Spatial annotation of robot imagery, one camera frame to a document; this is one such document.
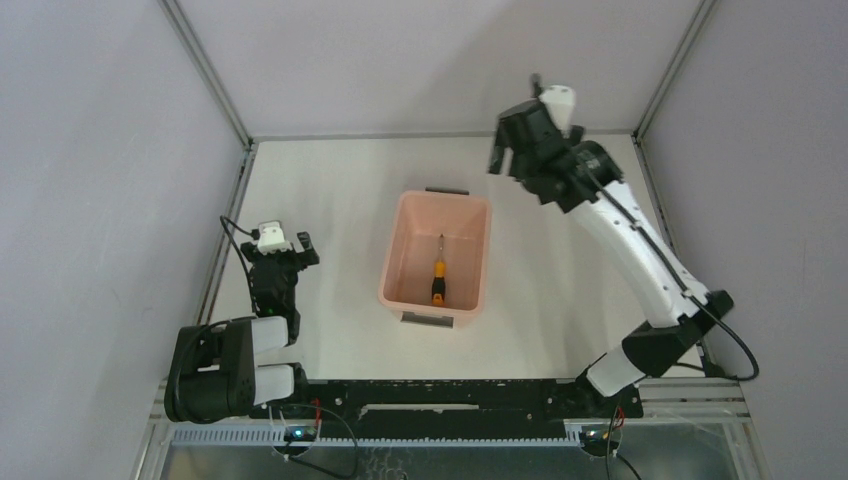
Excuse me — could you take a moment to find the yellow black handled screwdriver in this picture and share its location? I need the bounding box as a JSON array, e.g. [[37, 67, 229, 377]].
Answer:
[[431, 235, 446, 306]]

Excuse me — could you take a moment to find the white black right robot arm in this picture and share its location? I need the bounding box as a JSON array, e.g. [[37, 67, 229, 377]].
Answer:
[[489, 98, 734, 416]]

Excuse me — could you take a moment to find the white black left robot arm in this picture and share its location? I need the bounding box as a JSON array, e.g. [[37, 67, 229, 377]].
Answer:
[[166, 142, 491, 424]]

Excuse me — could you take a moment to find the pink plastic bin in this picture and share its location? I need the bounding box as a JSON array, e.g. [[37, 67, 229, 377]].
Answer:
[[377, 189, 492, 328]]

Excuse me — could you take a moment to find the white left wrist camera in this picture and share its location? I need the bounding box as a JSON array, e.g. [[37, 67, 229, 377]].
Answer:
[[257, 220, 292, 255]]

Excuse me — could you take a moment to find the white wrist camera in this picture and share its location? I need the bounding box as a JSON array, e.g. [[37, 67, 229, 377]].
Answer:
[[257, 220, 292, 255], [538, 85, 576, 133]]

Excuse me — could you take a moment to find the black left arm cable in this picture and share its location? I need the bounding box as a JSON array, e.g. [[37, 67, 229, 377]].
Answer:
[[219, 215, 261, 313]]

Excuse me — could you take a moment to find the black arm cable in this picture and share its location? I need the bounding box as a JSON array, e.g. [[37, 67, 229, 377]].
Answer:
[[219, 215, 261, 313], [582, 165, 761, 383]]

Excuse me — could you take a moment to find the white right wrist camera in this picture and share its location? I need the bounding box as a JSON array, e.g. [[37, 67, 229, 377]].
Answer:
[[538, 85, 576, 133]]

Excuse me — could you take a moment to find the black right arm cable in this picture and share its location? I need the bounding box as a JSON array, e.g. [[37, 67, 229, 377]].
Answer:
[[582, 165, 761, 383]]

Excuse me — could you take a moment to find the aluminium enclosure frame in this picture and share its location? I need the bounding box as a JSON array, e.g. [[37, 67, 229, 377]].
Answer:
[[131, 0, 776, 480]]

